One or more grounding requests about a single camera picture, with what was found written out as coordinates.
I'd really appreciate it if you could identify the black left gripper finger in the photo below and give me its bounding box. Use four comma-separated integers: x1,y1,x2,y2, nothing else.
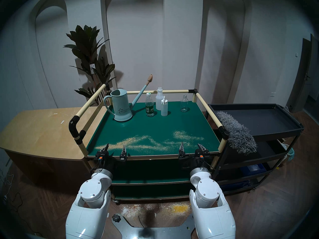
95,143,109,160
119,145,128,162

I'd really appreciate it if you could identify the green three-tier shelf cart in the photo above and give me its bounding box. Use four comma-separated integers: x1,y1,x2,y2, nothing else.
69,83,231,204

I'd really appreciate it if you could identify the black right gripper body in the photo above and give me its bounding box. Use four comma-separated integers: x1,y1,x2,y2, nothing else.
179,154,213,171

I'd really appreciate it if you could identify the grey metal robot base plate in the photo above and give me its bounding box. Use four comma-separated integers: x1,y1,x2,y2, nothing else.
111,212,197,239

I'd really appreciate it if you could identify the teal watering can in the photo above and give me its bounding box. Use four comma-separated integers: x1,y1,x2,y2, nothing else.
103,74,153,122

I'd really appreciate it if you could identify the blue storage box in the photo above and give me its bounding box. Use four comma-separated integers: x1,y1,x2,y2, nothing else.
240,163,266,174

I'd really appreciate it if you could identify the beige sand dust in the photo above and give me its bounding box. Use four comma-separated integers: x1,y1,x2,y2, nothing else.
95,130,205,152

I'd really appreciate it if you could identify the dark green potted plant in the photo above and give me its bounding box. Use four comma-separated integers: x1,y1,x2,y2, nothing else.
63,25,117,106

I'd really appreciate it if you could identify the spilled white yellow floor powder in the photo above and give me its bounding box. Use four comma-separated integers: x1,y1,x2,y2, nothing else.
120,202,192,218

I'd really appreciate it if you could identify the grey fluffy duster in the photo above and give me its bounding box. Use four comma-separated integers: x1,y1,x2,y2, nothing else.
216,111,257,155

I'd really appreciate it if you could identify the clear empty glass bottle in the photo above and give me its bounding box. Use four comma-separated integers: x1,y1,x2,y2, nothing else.
180,95,189,113

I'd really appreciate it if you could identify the white opaque plastic bottle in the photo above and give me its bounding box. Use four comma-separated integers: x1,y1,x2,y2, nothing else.
156,87,164,111

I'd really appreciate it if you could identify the black utility cart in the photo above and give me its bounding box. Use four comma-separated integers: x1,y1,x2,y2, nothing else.
201,103,304,200

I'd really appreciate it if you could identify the dark brown door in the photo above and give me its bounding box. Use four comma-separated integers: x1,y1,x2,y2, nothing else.
287,34,319,113

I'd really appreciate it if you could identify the light wooden curved table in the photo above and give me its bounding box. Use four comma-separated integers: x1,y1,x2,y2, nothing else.
0,107,107,162

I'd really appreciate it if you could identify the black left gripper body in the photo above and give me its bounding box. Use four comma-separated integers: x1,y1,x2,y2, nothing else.
92,155,120,173

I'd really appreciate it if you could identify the teal bucket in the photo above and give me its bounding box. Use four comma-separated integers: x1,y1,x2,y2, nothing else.
282,143,295,162

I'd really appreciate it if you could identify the green label water bottle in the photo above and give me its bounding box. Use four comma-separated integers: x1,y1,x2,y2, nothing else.
146,93,155,117

